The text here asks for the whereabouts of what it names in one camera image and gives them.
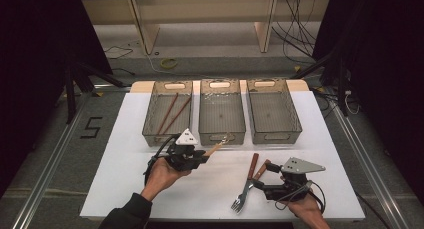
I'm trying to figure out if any white looped cable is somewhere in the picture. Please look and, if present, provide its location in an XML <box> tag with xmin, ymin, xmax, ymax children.
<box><xmin>344</xmin><ymin>90</ymin><xmax>361</xmax><ymax>116</ymax></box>

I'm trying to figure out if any aluminium floor rail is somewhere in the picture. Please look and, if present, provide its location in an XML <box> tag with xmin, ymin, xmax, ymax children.
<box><xmin>11</xmin><ymin>92</ymin><xmax>93</xmax><ymax>229</ymax></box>
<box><xmin>328</xmin><ymin>88</ymin><xmax>411</xmax><ymax>229</ymax></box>

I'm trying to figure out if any thin white floor cable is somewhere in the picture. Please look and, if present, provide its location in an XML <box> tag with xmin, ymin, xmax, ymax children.
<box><xmin>136</xmin><ymin>42</ymin><xmax>201</xmax><ymax>79</ymax></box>

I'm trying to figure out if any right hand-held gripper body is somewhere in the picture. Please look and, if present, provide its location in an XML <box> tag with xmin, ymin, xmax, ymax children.
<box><xmin>264</xmin><ymin>157</ymin><xmax>327</xmax><ymax>202</ymax></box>

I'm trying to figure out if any brown wooden chopstick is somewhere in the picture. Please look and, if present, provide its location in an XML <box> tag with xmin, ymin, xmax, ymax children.
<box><xmin>156</xmin><ymin>92</ymin><xmax>180</xmax><ymax>135</ymax></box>
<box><xmin>162</xmin><ymin>96</ymin><xmax>193</xmax><ymax>135</ymax></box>

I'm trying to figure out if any right hand-held gripper black cable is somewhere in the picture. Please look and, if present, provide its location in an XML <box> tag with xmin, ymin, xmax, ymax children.
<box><xmin>274</xmin><ymin>180</ymin><xmax>327</xmax><ymax>213</ymax></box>

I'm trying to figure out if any light wooden desk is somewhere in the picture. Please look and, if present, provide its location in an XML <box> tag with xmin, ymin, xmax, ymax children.
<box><xmin>81</xmin><ymin>0</ymin><xmax>331</xmax><ymax>56</ymax></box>

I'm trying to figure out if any black metal stand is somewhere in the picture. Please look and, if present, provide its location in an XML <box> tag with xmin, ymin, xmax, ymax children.
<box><xmin>289</xmin><ymin>50</ymin><xmax>351</xmax><ymax>117</ymax></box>

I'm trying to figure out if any hand-held gripper black cable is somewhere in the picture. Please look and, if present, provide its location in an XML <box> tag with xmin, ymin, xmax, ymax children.
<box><xmin>274</xmin><ymin>180</ymin><xmax>327</xmax><ymax>213</ymax></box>
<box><xmin>143</xmin><ymin>135</ymin><xmax>178</xmax><ymax>185</ymax></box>

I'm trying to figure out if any metal fork with wooden handle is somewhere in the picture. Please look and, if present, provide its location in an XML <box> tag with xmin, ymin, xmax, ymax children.
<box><xmin>230</xmin><ymin>152</ymin><xmax>260</xmax><ymax>214</ymax></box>

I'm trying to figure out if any smoky transparent plastic bin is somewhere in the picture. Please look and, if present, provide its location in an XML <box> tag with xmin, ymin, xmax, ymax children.
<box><xmin>142</xmin><ymin>80</ymin><xmax>194</xmax><ymax>147</ymax></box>
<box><xmin>246</xmin><ymin>78</ymin><xmax>303</xmax><ymax>145</ymax></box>
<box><xmin>198</xmin><ymin>78</ymin><xmax>247</xmax><ymax>146</ymax></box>

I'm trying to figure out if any white table cover sheet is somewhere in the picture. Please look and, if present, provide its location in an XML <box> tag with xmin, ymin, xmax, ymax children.
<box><xmin>79</xmin><ymin>90</ymin><xmax>366</xmax><ymax>222</ymax></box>

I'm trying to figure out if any black tripod stand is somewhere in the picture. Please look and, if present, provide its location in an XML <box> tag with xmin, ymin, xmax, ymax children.
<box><xmin>64</xmin><ymin>60</ymin><xmax>133</xmax><ymax>125</ymax></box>

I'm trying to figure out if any person's left hand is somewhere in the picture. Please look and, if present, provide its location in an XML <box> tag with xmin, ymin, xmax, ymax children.
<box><xmin>141</xmin><ymin>158</ymin><xmax>193</xmax><ymax>202</ymax></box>

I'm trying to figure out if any left hand-held gripper black cable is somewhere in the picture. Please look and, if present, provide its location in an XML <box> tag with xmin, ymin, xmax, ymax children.
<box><xmin>143</xmin><ymin>135</ymin><xmax>178</xmax><ymax>185</ymax></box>

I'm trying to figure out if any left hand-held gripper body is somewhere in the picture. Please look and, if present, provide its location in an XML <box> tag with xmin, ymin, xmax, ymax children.
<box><xmin>165</xmin><ymin>128</ymin><xmax>201</xmax><ymax>172</ymax></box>

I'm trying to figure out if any person's right hand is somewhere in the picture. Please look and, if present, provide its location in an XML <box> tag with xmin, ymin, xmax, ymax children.
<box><xmin>287</xmin><ymin>190</ymin><xmax>326</xmax><ymax>220</ymax></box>

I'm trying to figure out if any black curtain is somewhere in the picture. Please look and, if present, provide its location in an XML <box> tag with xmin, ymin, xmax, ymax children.
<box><xmin>313</xmin><ymin>0</ymin><xmax>424</xmax><ymax>203</ymax></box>
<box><xmin>0</xmin><ymin>0</ymin><xmax>113</xmax><ymax>197</ymax></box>

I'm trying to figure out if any thin black floor cable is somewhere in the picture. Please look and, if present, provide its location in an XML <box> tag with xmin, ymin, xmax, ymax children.
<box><xmin>103</xmin><ymin>46</ymin><xmax>134</xmax><ymax>60</ymax></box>

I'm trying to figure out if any yellow tape roll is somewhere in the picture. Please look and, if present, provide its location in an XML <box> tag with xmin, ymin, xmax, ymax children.
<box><xmin>160</xmin><ymin>57</ymin><xmax>179</xmax><ymax>70</ymax></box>

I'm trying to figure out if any small whisk with wooden handle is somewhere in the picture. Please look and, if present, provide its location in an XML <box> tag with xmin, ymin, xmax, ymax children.
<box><xmin>203</xmin><ymin>132</ymin><xmax>234</xmax><ymax>157</ymax></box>

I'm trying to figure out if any bundle of black cables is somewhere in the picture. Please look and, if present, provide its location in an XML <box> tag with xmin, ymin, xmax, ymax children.
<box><xmin>271</xmin><ymin>0</ymin><xmax>318</xmax><ymax>65</ymax></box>

